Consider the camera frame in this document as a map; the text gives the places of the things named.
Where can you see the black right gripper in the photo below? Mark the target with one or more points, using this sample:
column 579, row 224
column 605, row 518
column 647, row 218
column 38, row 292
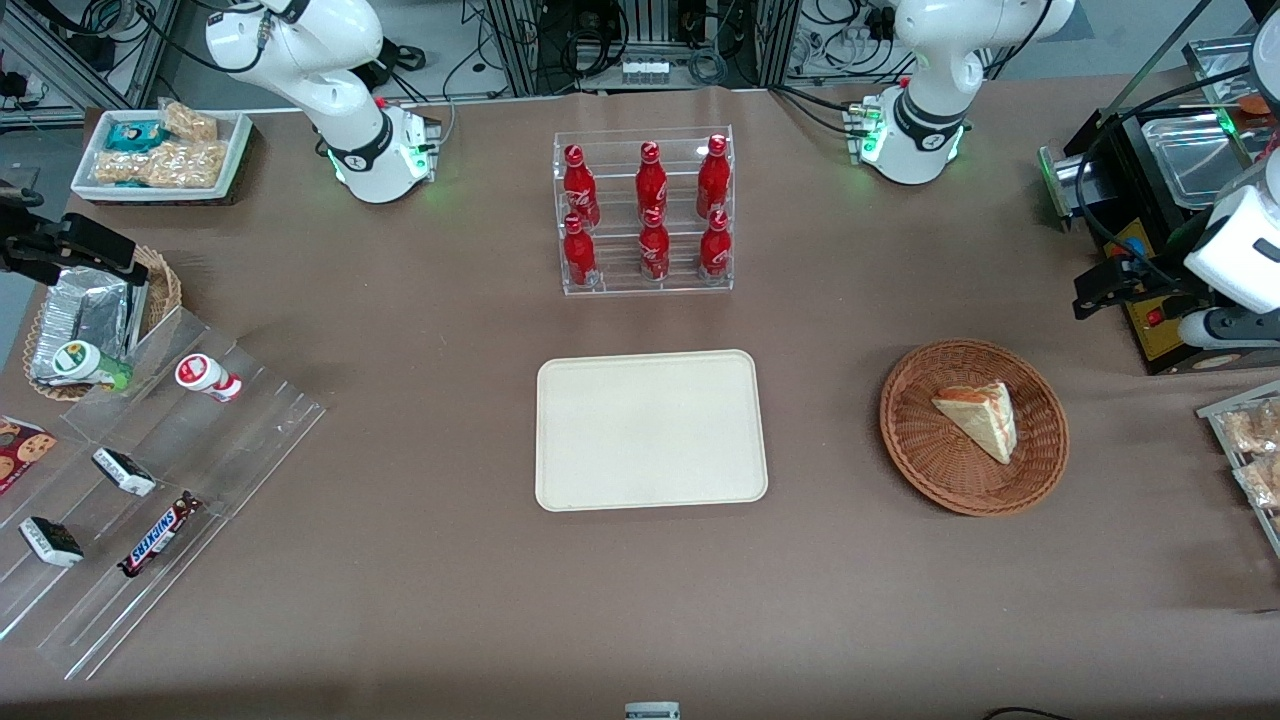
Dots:
column 30, row 248

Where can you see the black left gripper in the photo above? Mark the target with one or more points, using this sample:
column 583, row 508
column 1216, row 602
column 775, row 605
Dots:
column 1152, row 283

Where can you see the triangular sandwich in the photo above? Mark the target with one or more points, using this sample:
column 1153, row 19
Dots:
column 985, row 420

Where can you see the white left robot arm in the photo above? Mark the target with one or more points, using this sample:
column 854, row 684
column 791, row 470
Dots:
column 940, row 60

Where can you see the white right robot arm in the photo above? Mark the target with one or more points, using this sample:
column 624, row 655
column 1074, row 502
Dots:
column 300, row 50

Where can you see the light tan wicker basket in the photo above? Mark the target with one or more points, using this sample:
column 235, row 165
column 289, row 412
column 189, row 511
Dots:
column 165, row 285

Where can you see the white rectangular snack tray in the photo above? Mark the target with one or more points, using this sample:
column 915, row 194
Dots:
column 238, row 150

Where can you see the grey tray with pastries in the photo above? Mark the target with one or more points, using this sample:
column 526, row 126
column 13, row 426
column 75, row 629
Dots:
column 1210, row 412

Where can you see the brown round wicker basket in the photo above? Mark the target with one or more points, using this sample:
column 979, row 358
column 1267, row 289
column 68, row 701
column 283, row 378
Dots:
column 930, row 465

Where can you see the cream plastic serving tray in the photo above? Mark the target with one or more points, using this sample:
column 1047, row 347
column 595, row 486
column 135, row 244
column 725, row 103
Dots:
column 650, row 430

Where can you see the silver foil container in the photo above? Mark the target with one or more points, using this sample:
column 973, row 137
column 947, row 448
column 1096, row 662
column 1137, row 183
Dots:
column 90, row 310

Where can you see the large puffed rice snack pack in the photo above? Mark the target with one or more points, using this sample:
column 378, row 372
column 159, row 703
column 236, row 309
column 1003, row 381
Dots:
column 165, row 165

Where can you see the green yogurt drink bottle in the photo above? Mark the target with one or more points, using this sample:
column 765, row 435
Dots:
column 80, row 362

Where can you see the black yellow countertop appliance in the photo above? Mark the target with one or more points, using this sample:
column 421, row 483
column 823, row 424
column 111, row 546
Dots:
column 1100, row 160

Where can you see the teal snack packet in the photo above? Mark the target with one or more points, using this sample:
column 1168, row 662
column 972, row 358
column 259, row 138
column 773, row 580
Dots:
column 135, row 135

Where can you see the steel pan with rim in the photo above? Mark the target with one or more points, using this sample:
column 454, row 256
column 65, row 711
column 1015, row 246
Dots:
column 1190, row 160

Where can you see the small puffed rice snack pack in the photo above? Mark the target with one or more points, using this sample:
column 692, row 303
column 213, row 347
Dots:
column 190, row 122

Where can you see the red yogurt drink bottle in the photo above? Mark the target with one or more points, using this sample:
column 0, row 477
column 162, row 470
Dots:
column 200, row 372

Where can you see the wrapped pastry pack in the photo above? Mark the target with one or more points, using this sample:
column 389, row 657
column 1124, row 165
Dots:
column 1262, row 482
column 1255, row 430

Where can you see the red chocolate cookie box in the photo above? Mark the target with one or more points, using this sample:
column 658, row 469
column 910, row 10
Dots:
column 25, row 450

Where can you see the small black white box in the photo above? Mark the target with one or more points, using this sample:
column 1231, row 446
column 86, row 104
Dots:
column 125, row 472
column 50, row 542

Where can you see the dark diagonal metal pole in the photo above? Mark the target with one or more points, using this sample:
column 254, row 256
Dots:
column 1160, row 57

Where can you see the clear acrylic stepped shelf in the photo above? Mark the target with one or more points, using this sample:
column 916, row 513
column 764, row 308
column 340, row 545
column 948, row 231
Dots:
column 250, row 440

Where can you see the steel pan holding orange food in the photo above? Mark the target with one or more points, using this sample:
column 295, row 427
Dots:
column 1215, row 55

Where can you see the snickers chocolate bar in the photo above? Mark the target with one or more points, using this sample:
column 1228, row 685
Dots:
column 158, row 535

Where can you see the red cola bottle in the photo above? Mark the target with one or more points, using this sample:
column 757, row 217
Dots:
column 580, row 190
column 715, row 250
column 713, row 180
column 655, row 250
column 579, row 255
column 651, row 185

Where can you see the aluminium equipment rack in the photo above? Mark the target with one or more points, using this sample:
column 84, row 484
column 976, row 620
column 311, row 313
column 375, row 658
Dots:
column 520, row 40

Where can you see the clear acrylic bottle rack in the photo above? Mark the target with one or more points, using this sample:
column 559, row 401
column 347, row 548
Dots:
column 620, row 215

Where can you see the white power strip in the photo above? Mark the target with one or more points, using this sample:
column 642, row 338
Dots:
column 645, row 72

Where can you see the small grey device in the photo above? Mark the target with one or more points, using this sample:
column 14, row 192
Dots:
column 652, row 712

